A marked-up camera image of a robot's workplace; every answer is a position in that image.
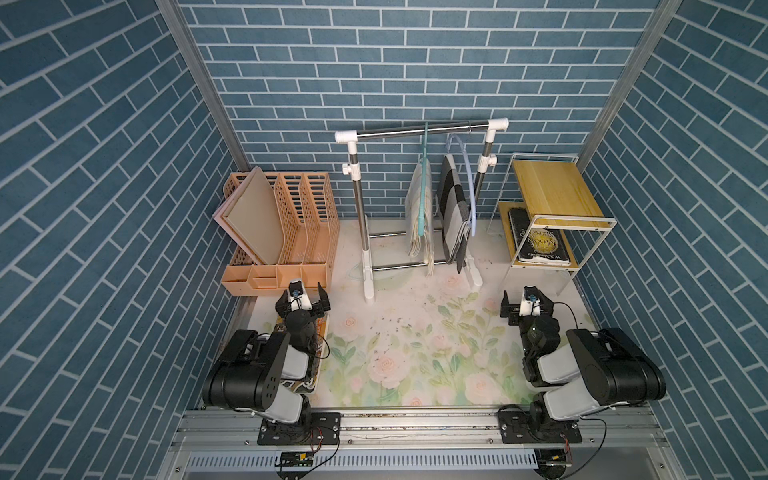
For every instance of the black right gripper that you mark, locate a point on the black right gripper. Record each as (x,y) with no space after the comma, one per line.
(513,310)

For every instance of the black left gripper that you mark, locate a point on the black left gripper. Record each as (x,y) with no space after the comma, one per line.
(317,309)

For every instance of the translucent blue clothes hanger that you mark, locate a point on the translucent blue clothes hanger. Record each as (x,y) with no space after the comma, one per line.
(452,139)

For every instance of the yellow blue plaid scarf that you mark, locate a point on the yellow blue plaid scarf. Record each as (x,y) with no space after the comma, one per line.
(420,245)

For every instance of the black grey checkered scarf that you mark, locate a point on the black grey checkered scarf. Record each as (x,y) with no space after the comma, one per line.
(453,210)

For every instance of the teal green clothes hanger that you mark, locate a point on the teal green clothes hanger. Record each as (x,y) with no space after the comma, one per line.
(423,180)

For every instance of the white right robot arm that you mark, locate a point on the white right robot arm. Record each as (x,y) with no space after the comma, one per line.
(580,372)

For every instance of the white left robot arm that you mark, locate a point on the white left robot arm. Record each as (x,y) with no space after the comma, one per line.
(250,374)

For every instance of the floral table mat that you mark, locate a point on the floral table mat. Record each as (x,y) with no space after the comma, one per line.
(427,338)

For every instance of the yellow illustrated comic book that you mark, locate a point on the yellow illustrated comic book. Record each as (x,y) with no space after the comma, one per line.
(308,384)

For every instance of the orange plastic file organizer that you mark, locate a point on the orange plastic file organizer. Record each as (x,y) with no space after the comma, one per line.
(310,227)

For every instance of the beige flat board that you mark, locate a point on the beige flat board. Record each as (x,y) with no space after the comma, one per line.
(250,217)

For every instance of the green circuit board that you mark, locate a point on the green circuit board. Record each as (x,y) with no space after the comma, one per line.
(301,459)

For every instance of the white steel clothes rack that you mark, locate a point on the white steel clothes rack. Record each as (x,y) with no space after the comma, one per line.
(380,209)

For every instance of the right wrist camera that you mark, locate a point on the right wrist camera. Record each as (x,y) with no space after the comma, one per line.
(528,302)

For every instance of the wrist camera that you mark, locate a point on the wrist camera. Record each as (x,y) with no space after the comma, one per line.
(299,297)
(528,302)

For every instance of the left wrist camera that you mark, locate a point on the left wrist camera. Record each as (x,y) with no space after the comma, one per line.
(299,297)

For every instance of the wood and wire shelf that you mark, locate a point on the wood and wire shelf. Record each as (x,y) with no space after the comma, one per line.
(555,196)

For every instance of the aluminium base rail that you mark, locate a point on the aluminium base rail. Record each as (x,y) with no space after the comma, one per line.
(422,443)

